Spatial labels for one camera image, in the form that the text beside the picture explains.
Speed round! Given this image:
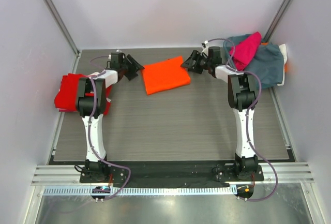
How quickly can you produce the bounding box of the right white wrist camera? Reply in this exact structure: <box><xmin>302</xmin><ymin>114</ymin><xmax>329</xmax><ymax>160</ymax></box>
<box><xmin>202</xmin><ymin>40</ymin><xmax>209</xmax><ymax>56</ymax></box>

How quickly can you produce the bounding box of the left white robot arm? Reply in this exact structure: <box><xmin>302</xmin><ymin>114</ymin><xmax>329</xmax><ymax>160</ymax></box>
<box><xmin>76</xmin><ymin>50</ymin><xmax>144</xmax><ymax>183</ymax></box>

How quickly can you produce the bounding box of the aluminium corner post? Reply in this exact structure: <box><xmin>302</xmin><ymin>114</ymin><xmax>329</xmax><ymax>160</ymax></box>
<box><xmin>264</xmin><ymin>0</ymin><xmax>293</xmax><ymax>41</ymax></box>
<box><xmin>43</xmin><ymin>0</ymin><xmax>80</xmax><ymax>57</ymax></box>

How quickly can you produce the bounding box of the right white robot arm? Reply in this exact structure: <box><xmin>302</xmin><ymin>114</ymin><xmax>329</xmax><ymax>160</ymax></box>
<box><xmin>181</xmin><ymin>47</ymin><xmax>260</xmax><ymax>181</ymax></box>

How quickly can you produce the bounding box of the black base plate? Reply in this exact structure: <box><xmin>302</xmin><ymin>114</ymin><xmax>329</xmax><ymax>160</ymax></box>
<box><xmin>74</xmin><ymin>160</ymin><xmax>264</xmax><ymax>188</ymax></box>

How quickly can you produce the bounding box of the magenta t-shirt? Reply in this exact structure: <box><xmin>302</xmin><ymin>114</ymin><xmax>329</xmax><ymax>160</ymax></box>
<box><xmin>229</xmin><ymin>32</ymin><xmax>262</xmax><ymax>71</ymax></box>

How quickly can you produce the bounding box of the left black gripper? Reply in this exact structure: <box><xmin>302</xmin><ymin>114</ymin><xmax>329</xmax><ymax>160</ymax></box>
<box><xmin>120</xmin><ymin>55</ymin><xmax>144</xmax><ymax>81</ymax></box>

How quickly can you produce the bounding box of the folded red t-shirt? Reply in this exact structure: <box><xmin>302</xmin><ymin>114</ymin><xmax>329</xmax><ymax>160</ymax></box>
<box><xmin>54</xmin><ymin>70</ymin><xmax>118</xmax><ymax>117</ymax></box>

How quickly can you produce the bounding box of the right aluminium corner post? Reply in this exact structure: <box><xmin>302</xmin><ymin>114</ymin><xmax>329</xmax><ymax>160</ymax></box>
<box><xmin>264</xmin><ymin>0</ymin><xmax>293</xmax><ymax>41</ymax></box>

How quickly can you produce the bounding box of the white t-shirt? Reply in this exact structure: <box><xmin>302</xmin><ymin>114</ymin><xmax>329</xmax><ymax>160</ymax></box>
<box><xmin>278</xmin><ymin>44</ymin><xmax>288</xmax><ymax>65</ymax></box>

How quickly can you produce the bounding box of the slotted cable duct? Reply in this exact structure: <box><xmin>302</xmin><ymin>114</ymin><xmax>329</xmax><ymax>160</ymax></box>
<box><xmin>43</xmin><ymin>185</ymin><xmax>237</xmax><ymax>197</ymax></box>

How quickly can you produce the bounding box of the teal laundry basket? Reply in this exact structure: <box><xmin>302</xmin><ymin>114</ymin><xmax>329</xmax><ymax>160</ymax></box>
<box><xmin>223</xmin><ymin>34</ymin><xmax>250</xmax><ymax>57</ymax></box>

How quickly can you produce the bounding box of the left aluminium corner post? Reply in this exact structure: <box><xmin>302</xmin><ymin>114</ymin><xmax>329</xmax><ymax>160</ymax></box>
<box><xmin>43</xmin><ymin>0</ymin><xmax>80</xmax><ymax>57</ymax></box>

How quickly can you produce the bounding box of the orange t-shirt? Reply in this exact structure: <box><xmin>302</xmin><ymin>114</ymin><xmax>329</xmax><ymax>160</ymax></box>
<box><xmin>141</xmin><ymin>56</ymin><xmax>191</xmax><ymax>95</ymax></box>

